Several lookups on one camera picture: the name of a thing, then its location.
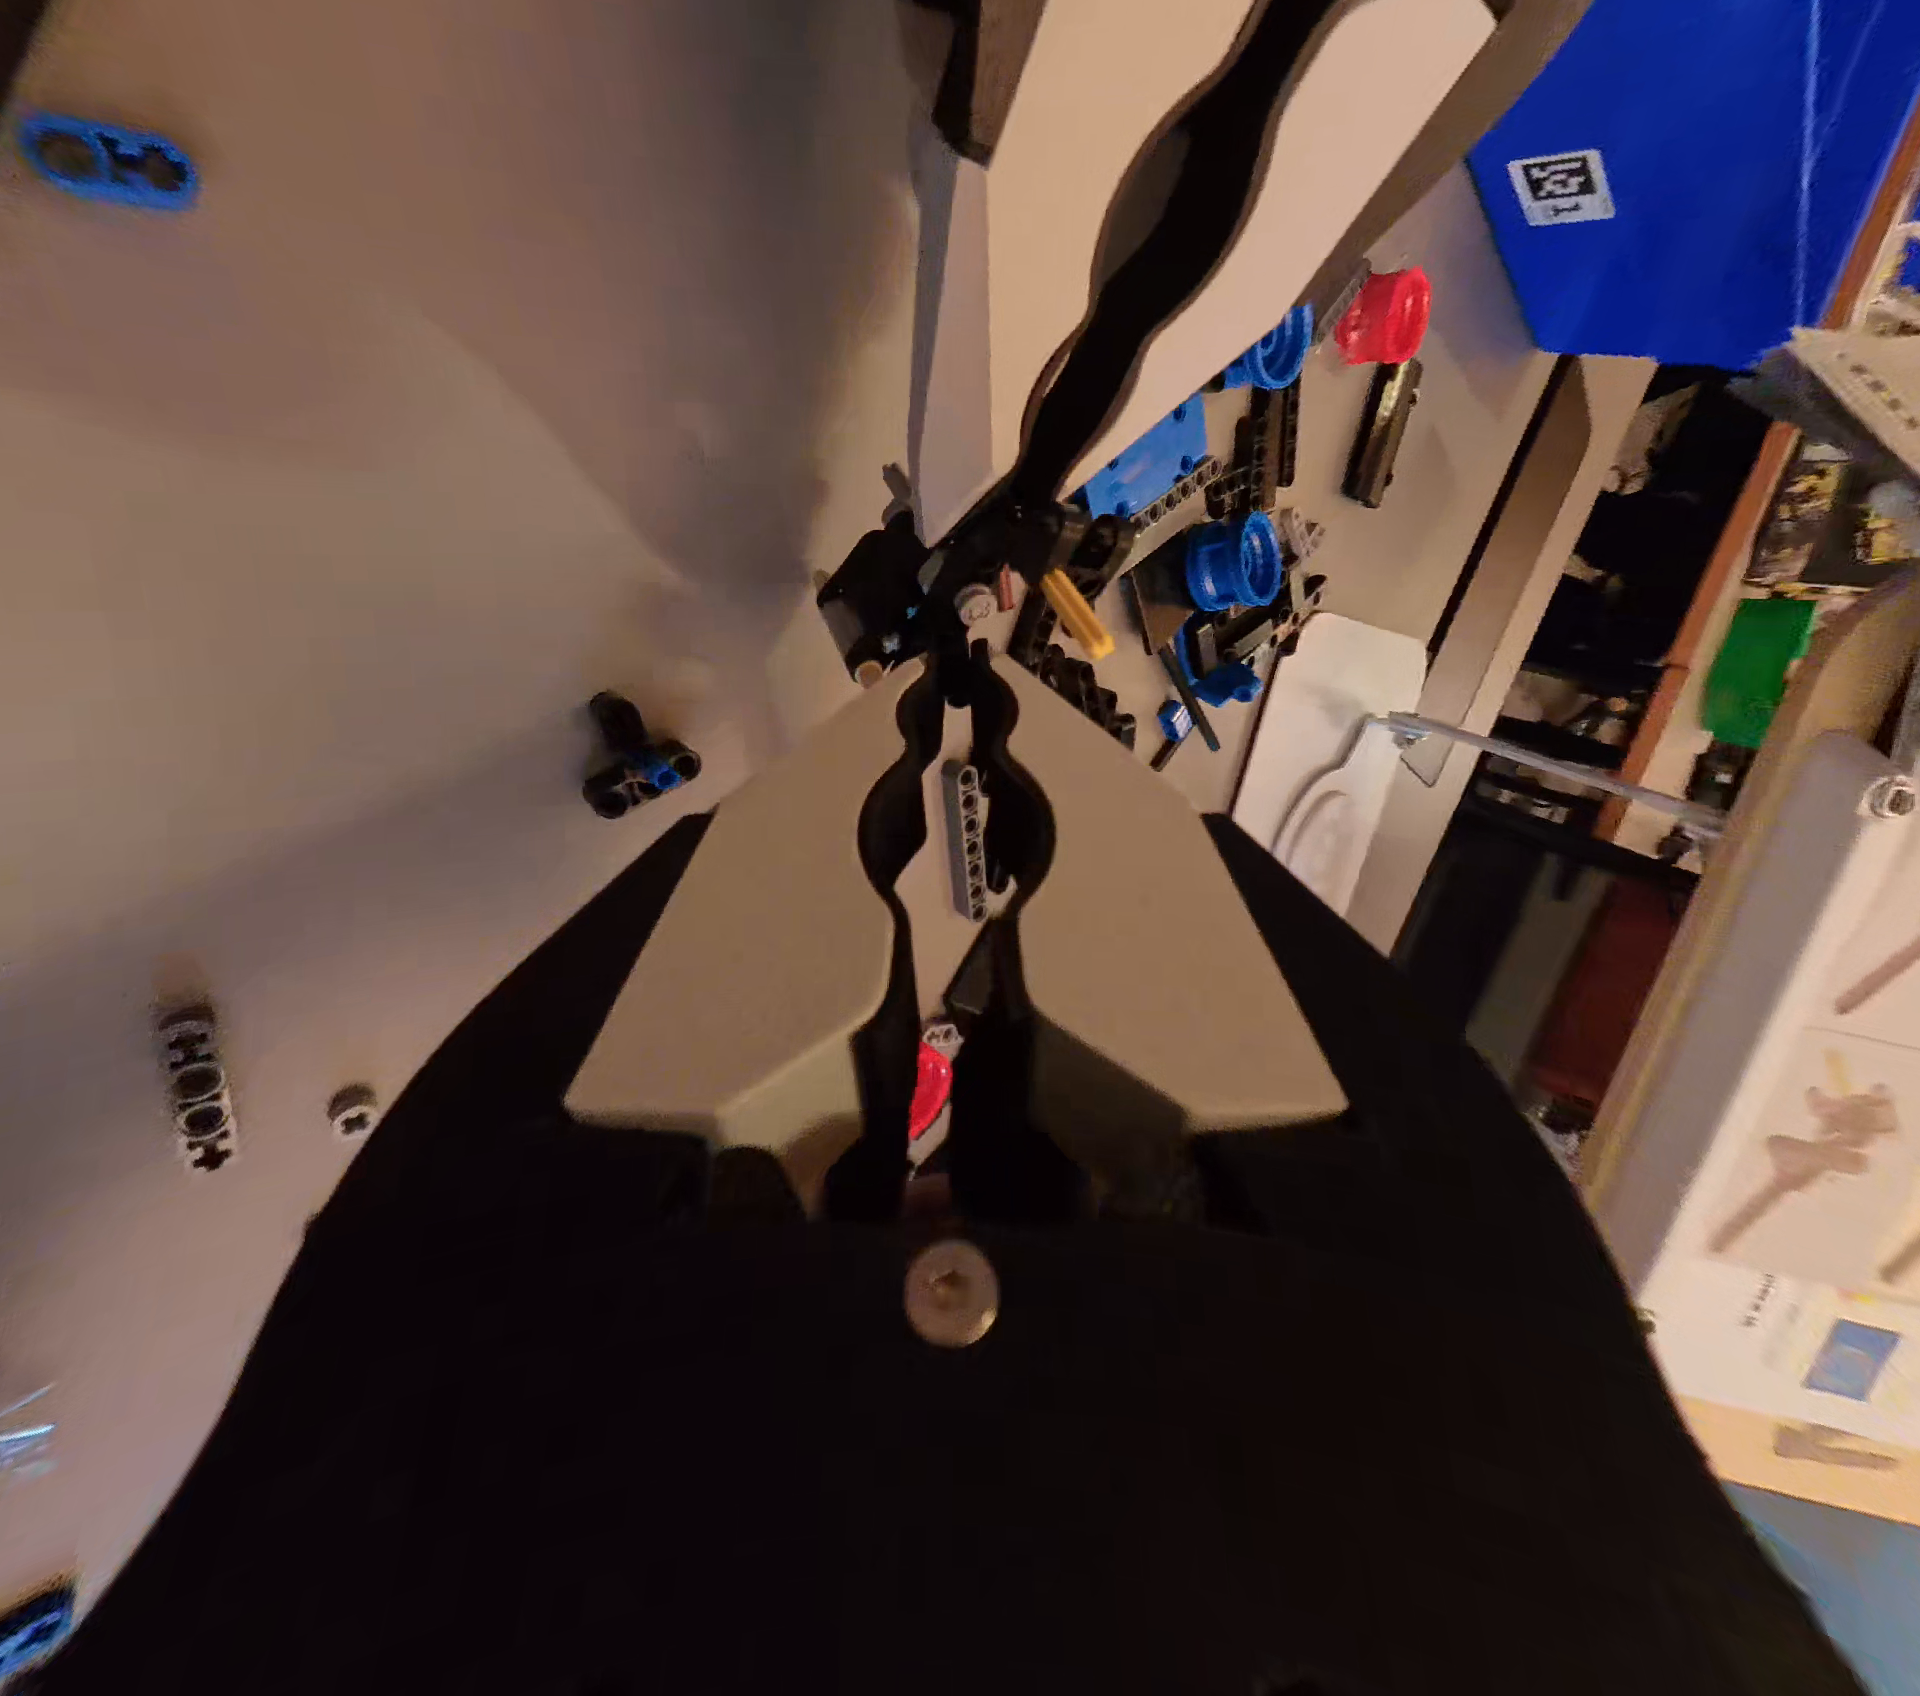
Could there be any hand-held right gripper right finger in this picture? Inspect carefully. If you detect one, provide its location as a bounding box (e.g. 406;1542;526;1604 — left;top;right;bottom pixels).
972;650;1351;1192

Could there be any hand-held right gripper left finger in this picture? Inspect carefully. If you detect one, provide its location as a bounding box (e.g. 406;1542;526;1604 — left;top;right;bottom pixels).
558;660;945;1223

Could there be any blue wheel rim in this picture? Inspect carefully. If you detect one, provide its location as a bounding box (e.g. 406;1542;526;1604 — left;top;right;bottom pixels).
1222;301;1321;394
1185;510;1291;617

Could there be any black beam assembly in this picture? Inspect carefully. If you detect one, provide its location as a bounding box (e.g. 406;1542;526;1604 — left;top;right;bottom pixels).
816;458;1122;682

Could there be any clear plastic bag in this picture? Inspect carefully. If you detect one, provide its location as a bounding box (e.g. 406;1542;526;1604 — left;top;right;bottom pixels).
0;1388;64;1490

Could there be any small blue two-hole beam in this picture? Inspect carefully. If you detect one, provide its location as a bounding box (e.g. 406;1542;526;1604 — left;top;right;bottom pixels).
14;108;202;215

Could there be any pile of black beams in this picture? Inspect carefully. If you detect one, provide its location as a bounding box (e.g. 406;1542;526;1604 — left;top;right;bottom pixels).
1013;377;1309;771

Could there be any pile of small connector pins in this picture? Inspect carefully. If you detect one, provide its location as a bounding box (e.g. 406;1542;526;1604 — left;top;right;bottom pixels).
0;1081;384;1673

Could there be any black frame subassembly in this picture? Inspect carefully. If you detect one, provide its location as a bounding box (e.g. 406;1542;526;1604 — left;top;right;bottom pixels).
1154;571;1332;681

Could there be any long grey beam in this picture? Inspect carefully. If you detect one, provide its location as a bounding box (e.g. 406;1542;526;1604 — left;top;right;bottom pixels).
942;759;1013;928

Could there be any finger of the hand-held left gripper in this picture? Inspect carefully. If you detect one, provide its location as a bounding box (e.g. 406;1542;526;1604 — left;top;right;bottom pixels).
913;0;1291;547
1024;0;1506;508

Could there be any thin black axle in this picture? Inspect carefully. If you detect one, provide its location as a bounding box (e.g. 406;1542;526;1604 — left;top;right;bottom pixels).
1162;647;1227;754

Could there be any instruction booklet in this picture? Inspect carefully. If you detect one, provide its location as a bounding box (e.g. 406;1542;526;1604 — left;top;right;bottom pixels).
1635;322;1920;1462

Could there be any green object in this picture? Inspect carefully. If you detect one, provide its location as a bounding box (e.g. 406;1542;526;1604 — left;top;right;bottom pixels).
1703;598;1819;749

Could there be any black T-shaped beam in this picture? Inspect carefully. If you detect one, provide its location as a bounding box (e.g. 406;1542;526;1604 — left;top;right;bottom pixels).
582;690;704;823

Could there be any blue plastic bin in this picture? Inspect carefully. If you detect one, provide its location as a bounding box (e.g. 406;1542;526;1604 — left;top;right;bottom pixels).
1466;0;1920;375

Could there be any white booklet stand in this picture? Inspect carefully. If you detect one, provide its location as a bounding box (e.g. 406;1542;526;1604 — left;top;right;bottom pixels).
1230;347;1920;1526

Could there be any red wheel rim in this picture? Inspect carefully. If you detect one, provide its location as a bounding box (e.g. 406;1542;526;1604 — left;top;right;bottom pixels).
907;1020;964;1145
1335;269;1437;368

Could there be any grey thin beam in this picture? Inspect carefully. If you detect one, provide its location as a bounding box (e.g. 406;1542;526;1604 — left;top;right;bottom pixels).
151;1003;244;1175

